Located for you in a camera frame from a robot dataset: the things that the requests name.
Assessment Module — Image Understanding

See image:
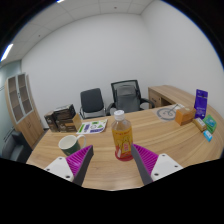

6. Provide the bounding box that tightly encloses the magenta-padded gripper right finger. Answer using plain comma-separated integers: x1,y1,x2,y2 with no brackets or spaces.
130,143,184,186

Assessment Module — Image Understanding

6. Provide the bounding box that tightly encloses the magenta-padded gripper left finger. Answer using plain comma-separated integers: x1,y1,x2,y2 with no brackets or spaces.
44,144,95,187

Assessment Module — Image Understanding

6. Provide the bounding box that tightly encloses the yellow-labelled drink bottle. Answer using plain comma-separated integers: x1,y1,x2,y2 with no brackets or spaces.
110,109,134,160

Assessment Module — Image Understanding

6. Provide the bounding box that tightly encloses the green and white mug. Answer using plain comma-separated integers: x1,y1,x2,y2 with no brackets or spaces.
58,134,88,157

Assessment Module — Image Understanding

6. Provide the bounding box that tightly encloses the flat round red coaster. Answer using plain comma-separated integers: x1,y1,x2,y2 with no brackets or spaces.
114,150,134,162

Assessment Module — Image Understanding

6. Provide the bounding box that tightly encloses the small brown cardboard box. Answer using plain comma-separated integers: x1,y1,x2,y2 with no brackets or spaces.
43,111,60,133

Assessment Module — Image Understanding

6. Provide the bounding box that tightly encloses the dark leather armchair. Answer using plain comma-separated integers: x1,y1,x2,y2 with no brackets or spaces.
1,129,34,164

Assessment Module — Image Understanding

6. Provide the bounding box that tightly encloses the white sticker sheet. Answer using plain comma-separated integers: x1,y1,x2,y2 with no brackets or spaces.
76,118,109,135

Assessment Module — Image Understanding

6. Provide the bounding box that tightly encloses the wooden glass-door shelf unit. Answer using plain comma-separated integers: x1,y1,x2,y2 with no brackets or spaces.
4,73,45,149

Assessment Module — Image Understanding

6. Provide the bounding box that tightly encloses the dark brown printed box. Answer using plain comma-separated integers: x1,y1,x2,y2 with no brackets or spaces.
53,104,77,122

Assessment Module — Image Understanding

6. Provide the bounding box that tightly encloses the orange cardboard box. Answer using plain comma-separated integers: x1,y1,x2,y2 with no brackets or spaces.
174,106,197,126

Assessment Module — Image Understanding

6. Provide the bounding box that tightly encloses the small light blue box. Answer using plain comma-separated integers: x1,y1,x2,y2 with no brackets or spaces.
202,129,214,143

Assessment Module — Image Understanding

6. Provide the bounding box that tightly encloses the small yellow box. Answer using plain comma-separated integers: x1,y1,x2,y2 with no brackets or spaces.
192,117,208,133

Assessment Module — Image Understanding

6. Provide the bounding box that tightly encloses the green flat box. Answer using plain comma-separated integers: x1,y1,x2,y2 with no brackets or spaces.
202,114,218,134

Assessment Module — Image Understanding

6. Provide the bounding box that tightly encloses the wooden side desk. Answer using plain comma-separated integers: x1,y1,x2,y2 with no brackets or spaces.
147,84,198,108

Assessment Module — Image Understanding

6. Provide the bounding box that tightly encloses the black padded office chair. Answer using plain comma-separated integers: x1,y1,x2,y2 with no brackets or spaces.
79,87,107,120

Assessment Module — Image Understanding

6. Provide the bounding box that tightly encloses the upright purple box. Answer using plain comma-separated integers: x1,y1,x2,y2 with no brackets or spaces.
194,88,209,120

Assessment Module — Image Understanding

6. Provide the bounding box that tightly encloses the black mesh office chair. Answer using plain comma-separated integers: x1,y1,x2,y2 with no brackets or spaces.
105,79,156,116

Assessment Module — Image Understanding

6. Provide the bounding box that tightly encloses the white sheet with grey ring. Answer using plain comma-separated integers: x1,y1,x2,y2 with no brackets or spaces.
155,103,185,122

